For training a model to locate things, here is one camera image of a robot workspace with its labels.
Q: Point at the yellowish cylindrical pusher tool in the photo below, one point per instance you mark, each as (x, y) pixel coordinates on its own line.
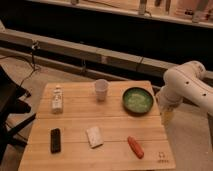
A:
(167, 117)

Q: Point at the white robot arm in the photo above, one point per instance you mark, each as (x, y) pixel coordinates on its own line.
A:
(186, 81)

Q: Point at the green bowl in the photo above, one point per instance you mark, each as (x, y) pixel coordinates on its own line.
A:
(137, 100)

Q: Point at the orange carrot toy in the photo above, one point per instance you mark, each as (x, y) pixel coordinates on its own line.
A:
(135, 146)

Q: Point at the translucent plastic cup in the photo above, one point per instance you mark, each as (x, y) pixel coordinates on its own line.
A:
(101, 89)

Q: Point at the small white bottle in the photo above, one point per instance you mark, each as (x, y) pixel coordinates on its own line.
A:
(57, 100)

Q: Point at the black remote control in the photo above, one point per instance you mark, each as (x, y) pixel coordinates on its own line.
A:
(55, 140)

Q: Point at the black chair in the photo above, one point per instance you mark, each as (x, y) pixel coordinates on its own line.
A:
(10, 102)

